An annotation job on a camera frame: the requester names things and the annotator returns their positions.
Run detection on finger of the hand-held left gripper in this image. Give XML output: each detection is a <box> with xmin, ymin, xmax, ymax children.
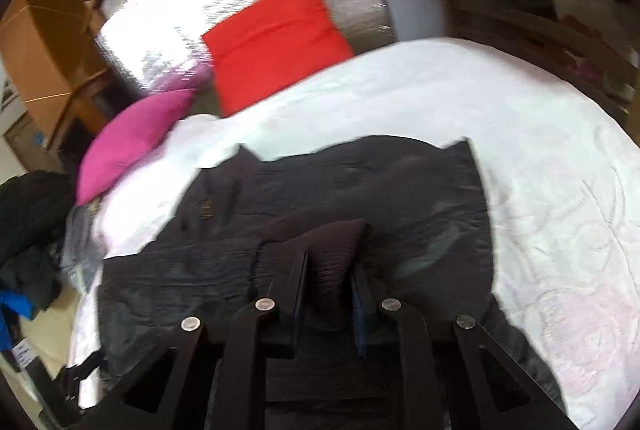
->
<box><xmin>64</xmin><ymin>352</ymin><xmax>107</xmax><ymax>411</ymax></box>

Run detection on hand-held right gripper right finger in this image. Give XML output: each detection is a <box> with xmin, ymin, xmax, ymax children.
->
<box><xmin>349</xmin><ymin>263</ymin><xmax>576</xmax><ymax>430</ymax></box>

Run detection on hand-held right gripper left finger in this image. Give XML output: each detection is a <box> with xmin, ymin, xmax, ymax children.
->
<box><xmin>65</xmin><ymin>250</ymin><xmax>311</xmax><ymax>430</ymax></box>

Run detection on black jacket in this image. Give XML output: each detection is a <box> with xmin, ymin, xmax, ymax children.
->
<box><xmin>97</xmin><ymin>135</ymin><xmax>568</xmax><ymax>430</ymax></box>

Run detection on pile of dark clothes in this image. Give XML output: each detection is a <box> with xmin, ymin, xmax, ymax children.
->
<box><xmin>0</xmin><ymin>170</ymin><xmax>76</xmax><ymax>311</ymax></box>

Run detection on grey cloth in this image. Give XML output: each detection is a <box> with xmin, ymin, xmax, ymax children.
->
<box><xmin>60</xmin><ymin>205</ymin><xmax>107</xmax><ymax>293</ymax></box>

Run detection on magenta pillow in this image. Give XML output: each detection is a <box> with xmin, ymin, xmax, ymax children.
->
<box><xmin>76</xmin><ymin>88</ymin><xmax>198</xmax><ymax>206</ymax></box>

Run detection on white bedspread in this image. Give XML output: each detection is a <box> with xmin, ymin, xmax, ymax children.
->
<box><xmin>70</xmin><ymin>38</ymin><xmax>640</xmax><ymax>430</ymax></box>

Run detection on dark wooden bedside table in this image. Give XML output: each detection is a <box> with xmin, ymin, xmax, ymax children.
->
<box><xmin>47</xmin><ymin>68</ymin><xmax>121</xmax><ymax>171</ymax></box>

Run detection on red pillow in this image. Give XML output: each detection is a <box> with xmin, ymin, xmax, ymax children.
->
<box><xmin>202</xmin><ymin>0</ymin><xmax>356</xmax><ymax>116</ymax></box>

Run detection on wooden shelf unit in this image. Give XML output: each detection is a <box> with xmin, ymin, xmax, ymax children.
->
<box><xmin>375</xmin><ymin>0</ymin><xmax>640</xmax><ymax>126</ymax></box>

